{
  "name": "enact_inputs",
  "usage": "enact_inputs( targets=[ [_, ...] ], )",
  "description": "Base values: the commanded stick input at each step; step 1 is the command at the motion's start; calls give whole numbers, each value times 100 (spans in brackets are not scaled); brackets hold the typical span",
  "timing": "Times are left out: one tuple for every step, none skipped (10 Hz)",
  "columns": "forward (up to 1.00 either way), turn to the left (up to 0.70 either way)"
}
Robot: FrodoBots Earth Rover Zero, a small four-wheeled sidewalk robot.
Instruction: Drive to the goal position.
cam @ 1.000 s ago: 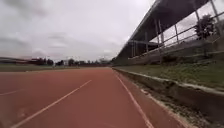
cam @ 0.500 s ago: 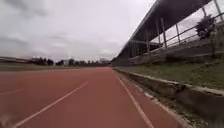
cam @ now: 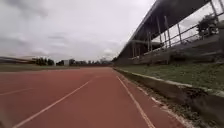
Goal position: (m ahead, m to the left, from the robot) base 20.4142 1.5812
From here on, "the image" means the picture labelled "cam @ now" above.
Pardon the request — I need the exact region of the grass bank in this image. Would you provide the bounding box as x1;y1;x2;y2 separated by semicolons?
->
116;62;224;92

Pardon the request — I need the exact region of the infield grass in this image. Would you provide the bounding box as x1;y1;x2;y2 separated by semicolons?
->
0;63;84;73

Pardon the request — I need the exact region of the row of distant trees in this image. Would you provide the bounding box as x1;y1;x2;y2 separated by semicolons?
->
31;57;113;67

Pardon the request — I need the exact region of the gravel strip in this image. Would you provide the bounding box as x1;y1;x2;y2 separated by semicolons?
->
114;69;208;128

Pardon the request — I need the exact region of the red running track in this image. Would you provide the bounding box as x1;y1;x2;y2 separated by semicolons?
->
0;66;188;128

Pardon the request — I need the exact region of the tree behind grandstand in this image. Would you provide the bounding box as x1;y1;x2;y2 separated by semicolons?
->
196;13;220;38

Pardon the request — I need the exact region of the low concrete kerb wall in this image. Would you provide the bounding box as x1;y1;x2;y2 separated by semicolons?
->
113;67;224;126

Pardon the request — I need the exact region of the roofed grandstand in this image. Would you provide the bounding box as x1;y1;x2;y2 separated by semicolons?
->
112;0;224;67

